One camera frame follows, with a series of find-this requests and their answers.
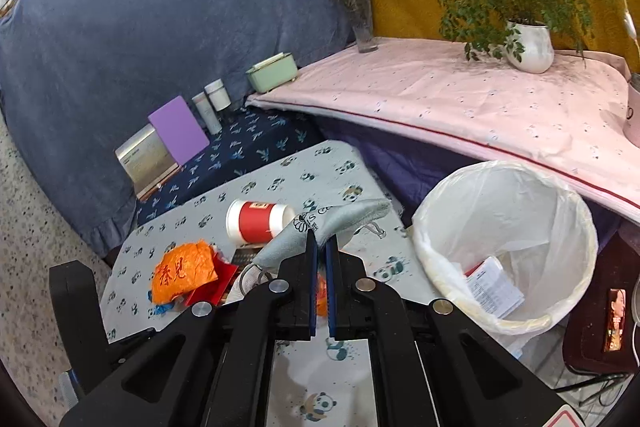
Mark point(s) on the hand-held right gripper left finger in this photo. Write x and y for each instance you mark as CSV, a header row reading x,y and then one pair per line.
x,y
312,287

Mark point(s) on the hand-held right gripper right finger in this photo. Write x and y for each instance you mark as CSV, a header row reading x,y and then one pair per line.
x,y
331,292

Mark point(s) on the black and gold cigarette box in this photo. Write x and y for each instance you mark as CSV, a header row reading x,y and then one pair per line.
x,y
245,257

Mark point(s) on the grey cloth pouch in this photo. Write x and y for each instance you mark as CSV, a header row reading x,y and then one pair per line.
x,y
345,214

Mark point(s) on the red and white paper cup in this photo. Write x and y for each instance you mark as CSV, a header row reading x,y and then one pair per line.
x,y
260,222

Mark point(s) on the orange plastic bag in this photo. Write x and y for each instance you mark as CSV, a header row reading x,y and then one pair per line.
x,y
185,272

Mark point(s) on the trash bin with white liner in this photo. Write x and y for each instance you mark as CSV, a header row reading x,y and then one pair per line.
x,y
550,217

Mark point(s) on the blue plastic wrapper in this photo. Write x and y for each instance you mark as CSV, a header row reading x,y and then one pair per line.
x,y
161,308

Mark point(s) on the red paper packet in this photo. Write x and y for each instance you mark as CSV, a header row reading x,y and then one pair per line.
x,y
212,289

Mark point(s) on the panda-print cloth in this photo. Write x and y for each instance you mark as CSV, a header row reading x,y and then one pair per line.
x,y
280,177

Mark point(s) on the purple cloth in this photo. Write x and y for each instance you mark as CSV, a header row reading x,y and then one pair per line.
x,y
400,167

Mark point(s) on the navy leaf-print cloth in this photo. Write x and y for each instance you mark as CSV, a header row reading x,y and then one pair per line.
x,y
240,157

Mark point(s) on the paper packet in bin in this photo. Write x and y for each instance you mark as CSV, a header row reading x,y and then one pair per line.
x,y
492,289

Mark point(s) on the beige open box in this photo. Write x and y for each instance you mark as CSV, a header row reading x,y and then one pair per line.
x,y
142,157

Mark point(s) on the white tube bottle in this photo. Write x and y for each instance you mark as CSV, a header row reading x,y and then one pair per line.
x,y
207,114

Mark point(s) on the purple notebook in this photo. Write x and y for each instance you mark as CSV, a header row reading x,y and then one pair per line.
x,y
177,132

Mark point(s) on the white lidded jar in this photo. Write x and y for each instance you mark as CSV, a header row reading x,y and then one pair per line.
x,y
217,96

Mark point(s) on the mint green box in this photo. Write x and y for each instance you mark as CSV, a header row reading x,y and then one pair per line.
x,y
272,74

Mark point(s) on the pink printed cloth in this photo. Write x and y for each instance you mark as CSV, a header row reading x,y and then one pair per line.
x,y
450,107

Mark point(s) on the dark stool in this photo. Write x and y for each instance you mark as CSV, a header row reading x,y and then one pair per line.
x,y
585,332

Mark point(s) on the glass vase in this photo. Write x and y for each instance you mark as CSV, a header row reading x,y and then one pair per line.
x,y
364,32

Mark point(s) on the blue-grey blanket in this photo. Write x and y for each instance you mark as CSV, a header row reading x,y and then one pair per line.
x,y
150,32

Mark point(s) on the brown printed packet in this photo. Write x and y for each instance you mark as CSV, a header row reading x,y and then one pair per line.
x,y
615,322

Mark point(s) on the pink cup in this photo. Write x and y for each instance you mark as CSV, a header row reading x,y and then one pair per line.
x,y
634,112

